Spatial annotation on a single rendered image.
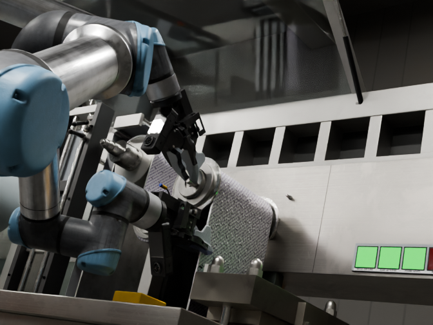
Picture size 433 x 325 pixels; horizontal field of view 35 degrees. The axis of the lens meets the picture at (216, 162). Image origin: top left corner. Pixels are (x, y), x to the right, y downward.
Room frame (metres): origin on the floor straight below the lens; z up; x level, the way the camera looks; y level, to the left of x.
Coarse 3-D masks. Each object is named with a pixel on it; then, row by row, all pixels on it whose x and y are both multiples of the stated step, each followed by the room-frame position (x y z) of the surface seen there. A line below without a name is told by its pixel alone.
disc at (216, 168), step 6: (210, 162) 1.53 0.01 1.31; (216, 168) 1.51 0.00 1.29; (216, 174) 1.51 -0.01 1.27; (216, 180) 1.51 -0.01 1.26; (174, 186) 1.60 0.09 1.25; (216, 186) 1.50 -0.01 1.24; (174, 192) 1.59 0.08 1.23; (216, 192) 1.50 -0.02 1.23; (210, 198) 1.51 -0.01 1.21; (204, 204) 1.52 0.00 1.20
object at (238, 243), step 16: (208, 224) 1.51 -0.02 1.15; (224, 224) 1.55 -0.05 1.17; (240, 224) 1.60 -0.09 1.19; (224, 240) 1.56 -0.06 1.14; (240, 240) 1.60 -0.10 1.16; (256, 240) 1.65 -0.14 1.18; (208, 256) 1.53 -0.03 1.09; (224, 256) 1.57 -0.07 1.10; (240, 256) 1.61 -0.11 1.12; (256, 256) 1.66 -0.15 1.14; (224, 272) 1.58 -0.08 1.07; (240, 272) 1.62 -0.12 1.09
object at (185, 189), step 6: (198, 174) 1.52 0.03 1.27; (204, 174) 1.52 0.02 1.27; (180, 180) 1.56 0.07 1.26; (198, 180) 1.52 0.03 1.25; (204, 180) 1.52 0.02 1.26; (180, 186) 1.55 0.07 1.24; (186, 186) 1.55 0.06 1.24; (192, 186) 1.53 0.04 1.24; (198, 186) 1.51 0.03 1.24; (180, 192) 1.55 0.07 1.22; (186, 192) 1.54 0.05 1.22; (192, 192) 1.52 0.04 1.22; (198, 192) 1.52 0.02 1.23; (186, 198) 1.55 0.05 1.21; (192, 198) 1.54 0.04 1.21
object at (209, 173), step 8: (200, 168) 1.53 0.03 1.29; (208, 168) 1.52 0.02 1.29; (208, 176) 1.51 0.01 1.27; (176, 184) 1.58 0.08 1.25; (208, 184) 1.51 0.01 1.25; (176, 192) 1.58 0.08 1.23; (208, 192) 1.51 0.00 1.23; (184, 200) 1.55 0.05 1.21; (192, 200) 1.54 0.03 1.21; (200, 200) 1.52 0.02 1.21; (208, 208) 1.55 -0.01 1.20; (200, 216) 1.61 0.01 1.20
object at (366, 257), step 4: (360, 248) 1.59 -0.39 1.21; (364, 248) 1.59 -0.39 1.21; (368, 248) 1.58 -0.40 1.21; (372, 248) 1.57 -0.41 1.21; (376, 248) 1.56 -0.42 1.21; (360, 252) 1.59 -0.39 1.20; (364, 252) 1.59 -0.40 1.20; (368, 252) 1.58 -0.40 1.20; (372, 252) 1.57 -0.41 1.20; (376, 252) 1.56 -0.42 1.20; (360, 256) 1.59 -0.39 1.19; (364, 256) 1.58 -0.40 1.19; (368, 256) 1.58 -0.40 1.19; (372, 256) 1.57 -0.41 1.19; (356, 260) 1.60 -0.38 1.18; (360, 260) 1.59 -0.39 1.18; (364, 260) 1.58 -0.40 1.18; (368, 260) 1.58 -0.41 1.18; (372, 260) 1.57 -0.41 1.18; (356, 264) 1.60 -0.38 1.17; (360, 264) 1.59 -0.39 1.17; (364, 264) 1.58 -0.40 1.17; (368, 264) 1.58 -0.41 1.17; (372, 264) 1.57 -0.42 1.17
